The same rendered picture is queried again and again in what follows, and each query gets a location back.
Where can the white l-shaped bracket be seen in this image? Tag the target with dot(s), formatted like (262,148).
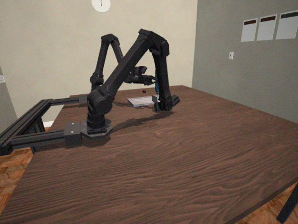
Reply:
(155,99)

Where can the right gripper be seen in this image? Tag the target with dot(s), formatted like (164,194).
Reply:
(157,108)

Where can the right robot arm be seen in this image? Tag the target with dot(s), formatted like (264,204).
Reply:
(100,99)

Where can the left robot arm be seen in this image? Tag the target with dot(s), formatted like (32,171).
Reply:
(106,40)

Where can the white shallow tray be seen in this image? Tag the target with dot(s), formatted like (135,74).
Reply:
(141,101)

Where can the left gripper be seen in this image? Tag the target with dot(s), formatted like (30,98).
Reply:
(148,80)

